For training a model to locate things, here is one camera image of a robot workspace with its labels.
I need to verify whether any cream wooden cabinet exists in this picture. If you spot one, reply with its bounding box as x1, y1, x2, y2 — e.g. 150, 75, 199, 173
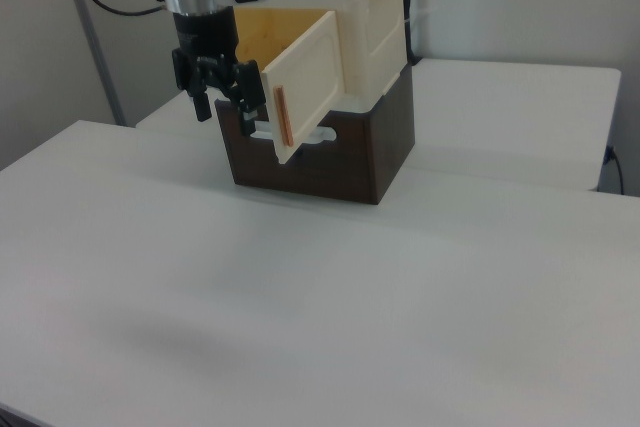
232, 0, 406, 113

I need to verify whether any black cable beside table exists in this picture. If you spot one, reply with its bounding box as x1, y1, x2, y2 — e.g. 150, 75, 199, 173
604, 144, 626, 196

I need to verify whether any black cable behind cabinet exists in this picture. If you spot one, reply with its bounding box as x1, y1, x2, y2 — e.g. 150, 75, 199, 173
401, 0, 419, 66

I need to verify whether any dark brown wooden box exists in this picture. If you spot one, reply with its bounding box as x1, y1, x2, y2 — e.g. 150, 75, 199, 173
214, 64, 417, 206

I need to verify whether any cream side cabinet door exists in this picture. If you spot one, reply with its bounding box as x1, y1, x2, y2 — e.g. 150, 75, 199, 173
367, 0, 404, 57

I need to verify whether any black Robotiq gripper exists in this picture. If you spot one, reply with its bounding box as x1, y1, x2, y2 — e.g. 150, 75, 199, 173
171, 7, 267, 138

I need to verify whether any grey metal pole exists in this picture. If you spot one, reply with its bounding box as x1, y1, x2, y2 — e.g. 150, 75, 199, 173
67, 0, 126, 126

